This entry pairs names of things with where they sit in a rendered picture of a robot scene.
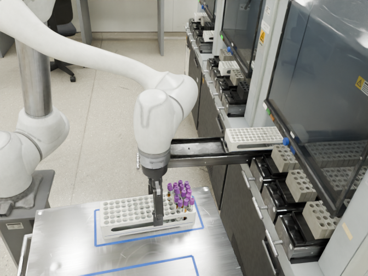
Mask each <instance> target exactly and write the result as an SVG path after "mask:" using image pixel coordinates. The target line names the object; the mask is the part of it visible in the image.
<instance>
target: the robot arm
mask: <svg viewBox="0 0 368 276"><path fill-rule="evenodd" d="M55 1H56V0H0V31H1V32H3V33H5V34H7V35H9V36H11V37H13V38H15V45H16V52H17V57H18V65H19V73H20V80H21V88H22V96H23V101H24V108H22V110H21V111H20V112H19V117H18V122H17V124H16V130H15V131H14V132H10V131H5V130H1V131H0V217H2V218H6V217H8V215H9V214H10V212H11V211H12V210H13V209H27V210H30V209H33V208H34V207H35V198H36V195H37V191H38V188H39V184H40V182H41V181H42V180H43V175H42V174H35V175H31V174H32V173H33V172H34V170H35V168H36V167H37V165H38V164H39V162H41V161H42V160H43V159H45V158H46V157H47V156H49V155H50V154H52V153H53V152H54V151H55V150H56V149H57V148H58V147H59V146H60V145H61V144H62V143H63V142H64V141H65V140H66V138H67V136H68V133H69V130H70V123H69V121H68V119H67V117H66V116H65V115H64V114H63V113H62V112H61V111H59V110H58V109H57V108H56V107H55V106H53V101H52V92H51V75H50V58H49V57H51V58H54V59H57V60H60V61H64V62H67V63H70V64H74V65H78V66H83V67H87V68H92V69H95V70H100V71H104V72H109V73H113V74H118V75H121V76H125V77H128V78H130V79H132V80H134V81H136V82H138V83H139V84H140V85H141V86H142V87H143V88H144V89H145V90H144V91H143V92H141V93H140V94H139V95H138V97H137V99H136V102H135V107H134V115H133V125H134V134H135V139H136V141H137V149H138V154H139V159H140V164H141V168H142V172H143V174H144V175H145V176H147V178H148V184H150V185H148V195H151V194H152V195H153V205H154V210H153V212H152V215H153V226H154V227H156V226H162V225H163V217H164V206H163V188H162V182H163V178H162V176H164V175H165V174H166V172H167V170H168V163H169V161H170V149H171V141H172V139H173V138H174V136H175V133H176V131H177V129H178V126H179V125H180V123H181V122H182V121H183V120H184V119H185V118H186V117H187V116H188V115H189V113H190V112H191V110H192V109H193V107H194V105H195V103H196V101H197V97H198V87H197V84H196V82H195V81H194V79H193V78H191V77H190V76H187V75H184V74H173V73H170V72H168V71H166V72H158V71H156V70H154V69H152V68H150V67H148V66H146V65H145V64H143V63H141V62H138V61H136V60H133V59H131V58H128V57H125V56H121V55H118V54H115V53H112V52H109V51H106V50H102V49H99V48H96V47H92V46H90V45H87V44H83V43H80V42H77V41H74V40H71V39H69V38H66V37H64V36H62V35H59V34H57V33H56V32H54V31H52V30H51V29H50V28H48V24H47V21H48V20H49V18H50V17H51V15H52V11H53V7H54V4H55ZM159 186H160V187H159Z"/></svg>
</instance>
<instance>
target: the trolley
mask: <svg viewBox="0 0 368 276"><path fill-rule="evenodd" d="M191 190H192V195H191V196H192V198H194V206H195V209H196V215H195V224H194V225H190V226H183V227H180V226H178V227H172V228H166V229H159V230H155V231H148V232H142V233H135V234H128V235H122V236H120V237H116V238H110V239H103V238H102V233H101V227H100V202H103V201H108V200H103V201H98V202H91V203H83V204H75V205H68V206H60V207H55V208H47V209H40V210H36V216H35V220H34V226H33V233H31V234H26V235H24V239H23V243H22V248H21V254H20V259H19V265H18V271H17V275H16V276H21V275H22V269H23V265H24V259H25V253H26V247H27V241H28V239H31V246H30V252H29V256H28V263H27V269H26V275H25V276H244V275H243V272H242V269H241V267H240V265H239V262H238V260H237V257H236V255H235V252H234V250H233V247H232V244H231V242H230V240H229V237H228V234H227V232H226V229H225V227H224V225H223V222H222V220H221V217H220V214H219V212H218V209H217V207H216V204H215V202H214V199H213V197H212V195H211V192H210V190H209V187H208V186H204V187H196V188H191ZM146 195H148V194H146ZM146 195H138V196H133V197H139V196H146ZM126 198H131V197H126ZM118 199H123V198H118ZM110 200H115V199H110Z"/></svg>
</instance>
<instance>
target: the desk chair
mask: <svg viewBox="0 0 368 276"><path fill-rule="evenodd" d="M72 19H73V11H72V3H71V0H56V1H55V4H54V7H53V11H52V15H51V17H50V18H49V20H48V21H47V24H48V28H50V29H51V30H52V31H54V32H56V33H57V34H59V35H62V36H64V37H70V36H74V35H75V34H76V33H79V32H77V30H76V28H75V27H74V25H73V24H72V23H71V21H72ZM69 65H74V64H70V63H67V62H64V61H60V60H57V59H54V61H50V71H53V70H55V69H57V68H59V69H61V70H62V71H64V72H66V73H67V74H69V75H70V76H71V77H70V81H71V82H73V81H74V82H75V81H76V77H75V76H74V73H73V72H72V71H71V70H69V69H68V68H67V67H66V66H69Z"/></svg>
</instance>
